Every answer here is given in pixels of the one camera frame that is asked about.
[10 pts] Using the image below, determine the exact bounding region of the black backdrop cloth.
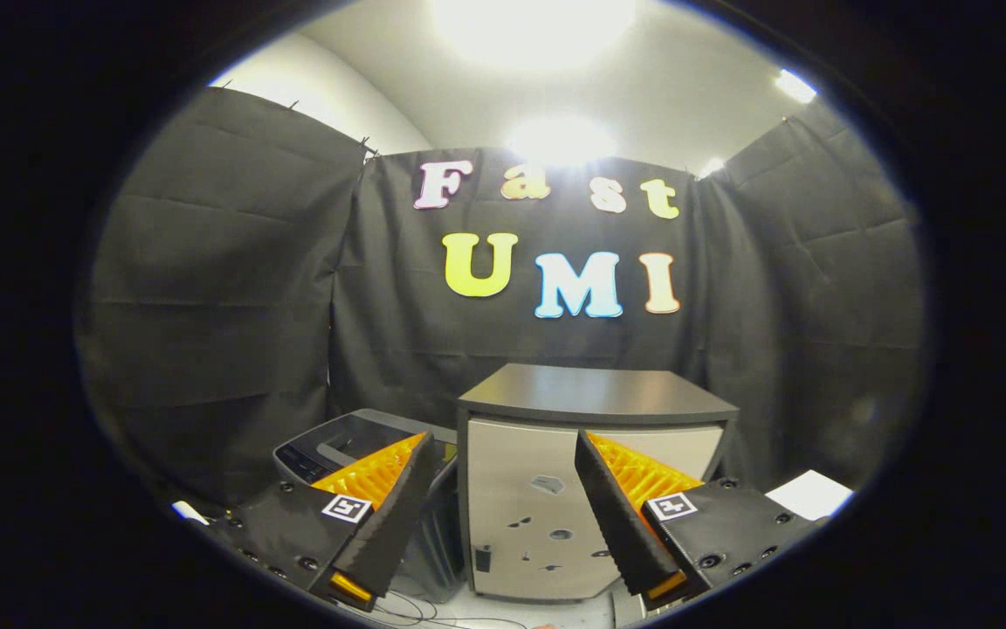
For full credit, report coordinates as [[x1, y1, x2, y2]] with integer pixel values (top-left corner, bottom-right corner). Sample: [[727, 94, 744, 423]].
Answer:
[[75, 87, 930, 516]]

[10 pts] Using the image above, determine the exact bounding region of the grey cabinet with dark top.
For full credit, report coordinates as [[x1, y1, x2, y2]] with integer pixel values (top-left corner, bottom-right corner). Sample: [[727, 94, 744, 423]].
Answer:
[[458, 363, 740, 604]]

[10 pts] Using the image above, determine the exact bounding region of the grey washing machine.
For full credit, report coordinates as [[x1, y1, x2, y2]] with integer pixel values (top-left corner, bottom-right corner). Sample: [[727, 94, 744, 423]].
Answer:
[[274, 408, 462, 604]]

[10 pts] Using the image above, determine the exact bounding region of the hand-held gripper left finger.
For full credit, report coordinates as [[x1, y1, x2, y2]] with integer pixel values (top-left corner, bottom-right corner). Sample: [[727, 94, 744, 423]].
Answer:
[[206, 431, 439, 612]]

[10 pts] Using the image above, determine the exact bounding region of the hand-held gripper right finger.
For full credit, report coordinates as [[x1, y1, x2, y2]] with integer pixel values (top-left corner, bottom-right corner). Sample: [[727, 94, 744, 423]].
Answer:
[[574, 428, 820, 611]]

